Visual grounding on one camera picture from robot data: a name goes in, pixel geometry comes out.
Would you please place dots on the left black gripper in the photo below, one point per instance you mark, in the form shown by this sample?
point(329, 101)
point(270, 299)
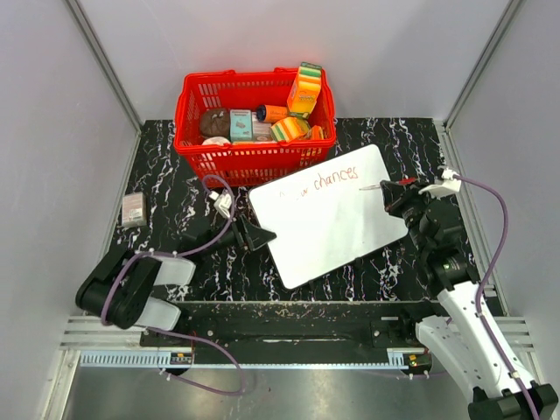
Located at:
point(250, 236)

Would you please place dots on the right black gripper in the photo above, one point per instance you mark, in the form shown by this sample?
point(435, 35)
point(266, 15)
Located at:
point(395, 196)

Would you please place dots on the red capped whiteboard marker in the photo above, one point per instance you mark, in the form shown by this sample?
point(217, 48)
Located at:
point(387, 183)

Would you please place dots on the white whiteboard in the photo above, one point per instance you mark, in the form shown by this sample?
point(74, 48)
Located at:
point(326, 216)

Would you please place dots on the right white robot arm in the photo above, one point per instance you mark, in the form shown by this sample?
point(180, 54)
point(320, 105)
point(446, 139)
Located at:
point(466, 339)

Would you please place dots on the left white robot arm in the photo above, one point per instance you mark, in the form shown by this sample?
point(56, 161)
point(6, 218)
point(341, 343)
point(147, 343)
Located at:
point(119, 288)

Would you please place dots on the red plastic shopping basket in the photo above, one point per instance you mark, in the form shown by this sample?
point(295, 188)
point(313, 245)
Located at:
point(248, 164)

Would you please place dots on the orange snack packet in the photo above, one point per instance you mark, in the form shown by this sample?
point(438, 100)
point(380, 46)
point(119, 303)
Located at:
point(315, 133)

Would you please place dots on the white round lid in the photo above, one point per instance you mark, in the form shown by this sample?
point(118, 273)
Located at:
point(216, 140)

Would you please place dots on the yellow green sponge pack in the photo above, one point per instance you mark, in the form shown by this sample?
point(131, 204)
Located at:
point(289, 129)

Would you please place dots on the teal small box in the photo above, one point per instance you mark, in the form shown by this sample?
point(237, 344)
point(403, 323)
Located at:
point(240, 125)

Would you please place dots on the brown chocolate muffin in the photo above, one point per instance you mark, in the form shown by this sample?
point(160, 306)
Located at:
point(215, 123)

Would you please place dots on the orange blue can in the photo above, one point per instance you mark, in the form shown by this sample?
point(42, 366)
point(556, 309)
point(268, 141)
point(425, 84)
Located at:
point(271, 113)

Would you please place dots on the orange juice carton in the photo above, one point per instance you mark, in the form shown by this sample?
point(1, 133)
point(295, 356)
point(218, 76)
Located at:
point(305, 90)

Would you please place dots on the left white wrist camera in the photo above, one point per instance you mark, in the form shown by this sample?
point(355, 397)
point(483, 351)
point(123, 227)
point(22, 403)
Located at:
point(222, 203)

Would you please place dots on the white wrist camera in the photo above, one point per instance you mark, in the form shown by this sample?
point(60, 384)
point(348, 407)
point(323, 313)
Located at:
point(222, 203)
point(449, 184)

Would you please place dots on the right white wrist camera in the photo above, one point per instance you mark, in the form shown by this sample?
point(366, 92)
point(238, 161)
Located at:
point(449, 184)

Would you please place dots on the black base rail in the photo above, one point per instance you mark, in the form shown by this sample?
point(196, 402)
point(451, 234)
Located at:
point(298, 333)

